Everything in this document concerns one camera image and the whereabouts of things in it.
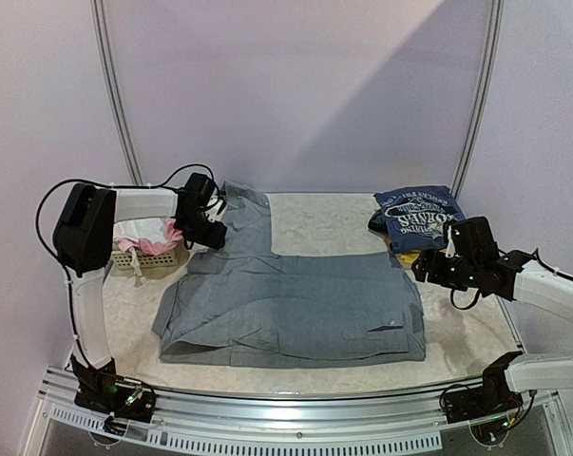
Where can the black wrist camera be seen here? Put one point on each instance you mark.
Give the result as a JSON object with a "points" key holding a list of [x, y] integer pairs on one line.
{"points": [[471, 238], [208, 196]]}

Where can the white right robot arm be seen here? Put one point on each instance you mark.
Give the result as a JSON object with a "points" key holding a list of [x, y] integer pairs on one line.
{"points": [[539, 298]]}

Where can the beige perforated laundry basket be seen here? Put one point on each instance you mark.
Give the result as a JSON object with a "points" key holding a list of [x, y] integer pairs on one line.
{"points": [[140, 261]]}

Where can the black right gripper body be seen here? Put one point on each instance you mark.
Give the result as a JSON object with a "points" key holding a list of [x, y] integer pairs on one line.
{"points": [[429, 266]]}

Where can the aluminium frame post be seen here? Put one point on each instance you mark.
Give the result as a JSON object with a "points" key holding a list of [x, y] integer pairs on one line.
{"points": [[114, 95], [487, 64]]}

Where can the left aluminium frame post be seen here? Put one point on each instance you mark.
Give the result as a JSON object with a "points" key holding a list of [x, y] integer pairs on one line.
{"points": [[114, 95]]}

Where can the grey garment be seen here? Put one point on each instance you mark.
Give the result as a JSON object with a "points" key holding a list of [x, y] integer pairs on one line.
{"points": [[244, 306]]}

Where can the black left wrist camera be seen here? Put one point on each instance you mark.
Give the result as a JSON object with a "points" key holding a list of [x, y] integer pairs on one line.
{"points": [[208, 196]]}

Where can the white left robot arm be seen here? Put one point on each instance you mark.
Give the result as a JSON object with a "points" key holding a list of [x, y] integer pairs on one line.
{"points": [[83, 239]]}

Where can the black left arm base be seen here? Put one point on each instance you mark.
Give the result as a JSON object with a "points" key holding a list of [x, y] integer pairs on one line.
{"points": [[103, 390]]}

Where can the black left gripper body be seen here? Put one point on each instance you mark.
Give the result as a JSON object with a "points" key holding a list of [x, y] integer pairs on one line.
{"points": [[198, 231]]}

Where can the right aluminium frame post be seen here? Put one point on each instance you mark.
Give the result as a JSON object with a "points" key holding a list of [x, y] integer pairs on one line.
{"points": [[487, 64]]}

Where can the white garment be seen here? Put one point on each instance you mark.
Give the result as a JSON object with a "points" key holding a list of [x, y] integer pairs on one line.
{"points": [[150, 229]]}

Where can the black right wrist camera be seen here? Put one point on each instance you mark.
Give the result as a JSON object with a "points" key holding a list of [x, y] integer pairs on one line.
{"points": [[471, 238]]}

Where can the pink garment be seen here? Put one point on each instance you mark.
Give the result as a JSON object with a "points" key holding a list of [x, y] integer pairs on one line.
{"points": [[174, 238]]}

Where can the aluminium front rail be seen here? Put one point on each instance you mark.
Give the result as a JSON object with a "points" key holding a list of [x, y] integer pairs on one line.
{"points": [[406, 422]]}

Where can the yellow folded t-shirt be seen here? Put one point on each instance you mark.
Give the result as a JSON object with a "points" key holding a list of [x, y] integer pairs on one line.
{"points": [[408, 259]]}

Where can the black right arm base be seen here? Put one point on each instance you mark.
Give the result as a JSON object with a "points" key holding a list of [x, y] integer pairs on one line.
{"points": [[494, 396]]}

